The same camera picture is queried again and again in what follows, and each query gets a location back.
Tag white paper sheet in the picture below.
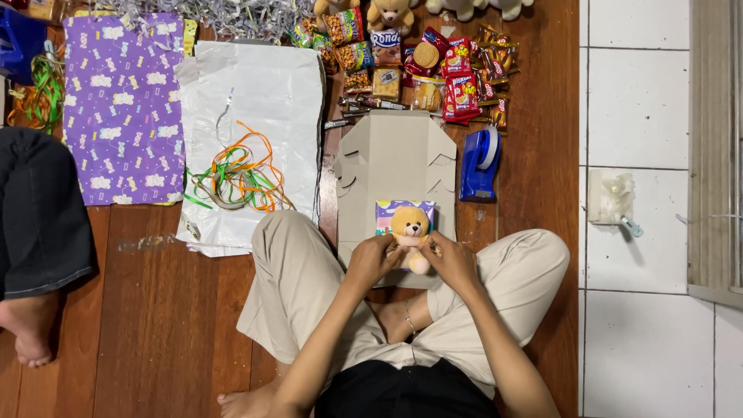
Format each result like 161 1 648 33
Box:
174 41 326 258

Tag person's right hand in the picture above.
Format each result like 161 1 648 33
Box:
418 231 480 294

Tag clear bun packet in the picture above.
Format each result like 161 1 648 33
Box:
411 78 445 112

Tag person's beige trousers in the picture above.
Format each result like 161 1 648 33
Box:
237 210 571 401

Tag dark candy stick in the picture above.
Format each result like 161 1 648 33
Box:
357 96 407 111
338 96 372 118

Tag orange peanut snack packet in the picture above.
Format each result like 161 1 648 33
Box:
322 7 365 46

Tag tan plush teddy bear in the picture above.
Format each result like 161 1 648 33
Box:
366 0 416 37
313 0 361 18

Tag white plastic holder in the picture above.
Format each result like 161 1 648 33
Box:
587 168 644 238

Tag clear cake packet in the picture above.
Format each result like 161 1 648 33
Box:
371 65 402 102

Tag green orange ribbon bundle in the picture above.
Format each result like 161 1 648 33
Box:
7 43 66 135

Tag white tape roll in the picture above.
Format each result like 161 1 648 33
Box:
481 127 501 170

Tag blue biscuit packet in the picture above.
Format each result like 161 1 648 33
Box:
370 29 402 66

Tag person's bare foot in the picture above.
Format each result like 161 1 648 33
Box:
370 290 434 344
217 379 291 418

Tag flat grey cardboard box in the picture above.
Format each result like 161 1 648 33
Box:
334 110 458 289

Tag purple patterned wrapping paper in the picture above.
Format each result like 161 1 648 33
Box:
62 12 187 207

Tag red round cracker packet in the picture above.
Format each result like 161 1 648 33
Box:
403 27 450 88

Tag clear peanut snack packet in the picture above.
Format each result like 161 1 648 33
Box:
342 70 373 95

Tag yellow paper sheet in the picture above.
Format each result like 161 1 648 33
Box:
183 19 199 58

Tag blue tape dispenser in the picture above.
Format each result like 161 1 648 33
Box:
459 128 502 203

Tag orange green ribbon tangle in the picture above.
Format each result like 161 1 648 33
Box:
183 120 297 214

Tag person's black shirt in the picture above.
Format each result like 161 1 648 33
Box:
315 359 500 418

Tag heap of shredded paper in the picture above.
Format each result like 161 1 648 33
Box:
93 0 317 41

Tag white plush toy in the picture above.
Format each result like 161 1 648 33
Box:
486 0 535 21
425 0 483 23

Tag red biscuit packet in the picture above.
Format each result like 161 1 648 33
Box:
441 36 472 79
442 74 483 125

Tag small tan teddy bear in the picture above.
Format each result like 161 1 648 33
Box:
384 206 442 275

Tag pile of brown wafer sachets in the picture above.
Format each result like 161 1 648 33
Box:
470 23 521 137

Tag grey door frame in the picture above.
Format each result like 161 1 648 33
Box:
688 0 743 308

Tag purple wrapped gift box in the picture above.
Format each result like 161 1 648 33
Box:
374 199 437 271

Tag person's left hand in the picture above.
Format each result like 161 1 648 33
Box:
346 232 410 294

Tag blue bag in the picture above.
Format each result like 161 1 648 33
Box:
0 6 48 87

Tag green peanut snack packet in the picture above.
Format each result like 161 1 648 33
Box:
288 17 319 48
312 34 339 75
335 42 374 72

